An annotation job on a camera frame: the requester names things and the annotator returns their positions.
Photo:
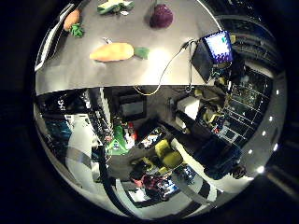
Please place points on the dark monitor screen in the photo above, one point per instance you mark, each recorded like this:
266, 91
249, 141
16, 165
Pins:
132, 108

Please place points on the yellow-green chair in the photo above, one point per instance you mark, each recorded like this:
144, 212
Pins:
169, 157

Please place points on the dark storage shelving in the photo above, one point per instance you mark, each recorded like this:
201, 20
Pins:
246, 105

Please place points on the plush corn cob toy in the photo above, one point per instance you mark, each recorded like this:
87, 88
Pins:
109, 6

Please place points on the open black laptop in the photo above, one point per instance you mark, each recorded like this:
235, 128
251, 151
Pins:
218, 46

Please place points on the green bag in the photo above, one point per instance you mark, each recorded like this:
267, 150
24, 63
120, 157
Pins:
120, 137

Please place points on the white box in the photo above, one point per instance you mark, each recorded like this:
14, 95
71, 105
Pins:
188, 107

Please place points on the small orange plush carrot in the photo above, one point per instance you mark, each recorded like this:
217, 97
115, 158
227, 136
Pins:
72, 18

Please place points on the small yellow object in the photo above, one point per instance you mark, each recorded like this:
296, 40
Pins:
233, 39

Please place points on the large yellow-orange plush carrot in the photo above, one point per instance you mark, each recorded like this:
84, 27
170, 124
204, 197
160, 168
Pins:
112, 52

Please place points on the person in dark clothes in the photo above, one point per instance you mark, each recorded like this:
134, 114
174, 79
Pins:
218, 158

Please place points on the purple plush eggplant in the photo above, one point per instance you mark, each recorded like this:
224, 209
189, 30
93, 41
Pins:
161, 17

